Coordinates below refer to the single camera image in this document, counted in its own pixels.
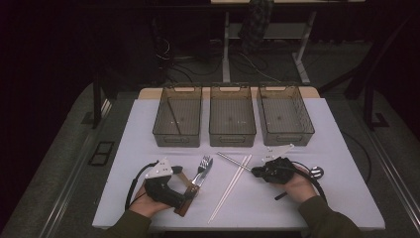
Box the metal floor rail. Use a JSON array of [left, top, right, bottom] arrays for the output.
[[39, 98, 113, 238], [369, 128, 420, 226]]

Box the right hand-held gripper cable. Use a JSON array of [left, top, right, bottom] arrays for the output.
[[290, 160, 329, 203]]

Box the smoky transparent plastic bin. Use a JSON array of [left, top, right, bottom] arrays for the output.
[[208, 83, 258, 148], [257, 83, 316, 147], [152, 84, 203, 149]]

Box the black metal stand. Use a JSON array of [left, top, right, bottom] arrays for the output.
[[362, 75, 390, 132], [82, 70, 104, 130]]

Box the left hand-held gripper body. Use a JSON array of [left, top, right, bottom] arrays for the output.
[[144, 157, 187, 210]]

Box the black floor frame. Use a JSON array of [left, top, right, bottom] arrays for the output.
[[88, 141, 116, 167]]

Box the person's right hand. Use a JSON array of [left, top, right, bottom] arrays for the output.
[[278, 165, 318, 203]]

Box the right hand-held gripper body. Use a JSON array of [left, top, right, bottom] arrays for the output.
[[262, 143, 296, 185]]

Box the black floor cable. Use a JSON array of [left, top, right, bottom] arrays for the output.
[[155, 36, 226, 84], [341, 130, 373, 185]]

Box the wooden spoon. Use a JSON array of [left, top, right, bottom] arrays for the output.
[[176, 171, 193, 188]]

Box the hand-held gripper cable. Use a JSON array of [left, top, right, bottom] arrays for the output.
[[124, 161, 160, 211], [290, 160, 329, 203]]

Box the grey floor cable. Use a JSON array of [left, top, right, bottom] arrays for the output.
[[237, 51, 282, 83]]

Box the white metal desk frame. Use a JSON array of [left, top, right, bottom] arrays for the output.
[[210, 0, 366, 85]]

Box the left hand-held gripper cable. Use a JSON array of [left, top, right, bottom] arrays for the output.
[[124, 161, 160, 211]]

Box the dark patterned cloth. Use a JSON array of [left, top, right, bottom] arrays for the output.
[[238, 0, 275, 54]]

